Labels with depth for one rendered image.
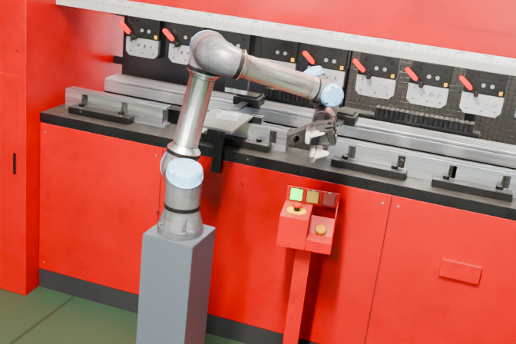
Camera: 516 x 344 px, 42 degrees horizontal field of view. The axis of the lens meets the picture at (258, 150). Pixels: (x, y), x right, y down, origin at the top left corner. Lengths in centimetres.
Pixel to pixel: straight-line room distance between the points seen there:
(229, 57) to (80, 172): 125
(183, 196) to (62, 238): 124
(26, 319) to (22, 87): 102
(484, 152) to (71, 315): 196
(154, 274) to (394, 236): 98
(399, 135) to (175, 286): 125
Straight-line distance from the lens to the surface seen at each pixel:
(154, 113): 297
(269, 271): 288
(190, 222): 217
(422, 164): 272
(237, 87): 282
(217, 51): 205
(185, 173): 211
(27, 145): 309
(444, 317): 284
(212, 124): 264
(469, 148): 296
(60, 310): 327
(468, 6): 260
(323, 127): 217
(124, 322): 318
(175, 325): 229
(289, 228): 243
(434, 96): 264
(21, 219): 323
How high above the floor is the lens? 173
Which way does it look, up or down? 18 degrees down
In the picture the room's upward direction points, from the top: 7 degrees clockwise
